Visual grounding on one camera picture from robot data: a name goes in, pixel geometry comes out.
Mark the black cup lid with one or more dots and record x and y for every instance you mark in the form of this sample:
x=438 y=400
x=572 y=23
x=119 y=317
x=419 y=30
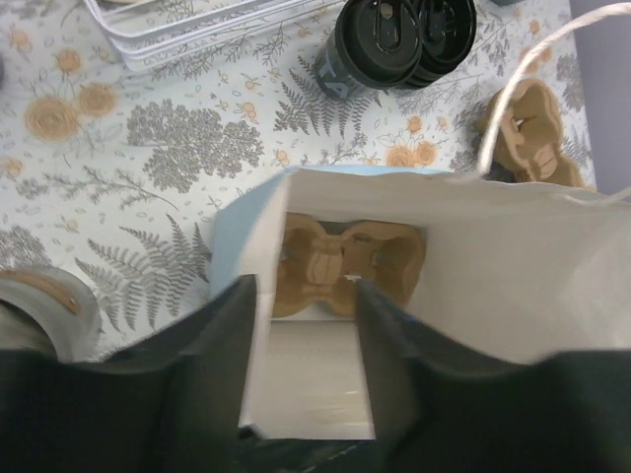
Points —
x=378 y=42

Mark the black takeout coffee cup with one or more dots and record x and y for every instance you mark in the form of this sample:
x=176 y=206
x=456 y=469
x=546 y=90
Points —
x=335 y=73

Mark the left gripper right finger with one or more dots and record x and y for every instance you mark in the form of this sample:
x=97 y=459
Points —
x=439 y=406

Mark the grey straw holder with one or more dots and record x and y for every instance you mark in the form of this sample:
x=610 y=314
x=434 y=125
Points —
x=49 y=310

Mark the light blue paper bag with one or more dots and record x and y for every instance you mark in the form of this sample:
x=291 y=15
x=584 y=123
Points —
x=517 y=271

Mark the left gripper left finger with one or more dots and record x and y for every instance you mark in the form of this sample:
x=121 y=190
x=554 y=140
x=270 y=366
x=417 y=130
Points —
x=170 y=403

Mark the single cardboard cup carrier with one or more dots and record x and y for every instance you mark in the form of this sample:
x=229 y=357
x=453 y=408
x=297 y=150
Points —
x=322 y=267

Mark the floral table mat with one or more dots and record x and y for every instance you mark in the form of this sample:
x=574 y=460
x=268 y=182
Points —
x=116 y=175

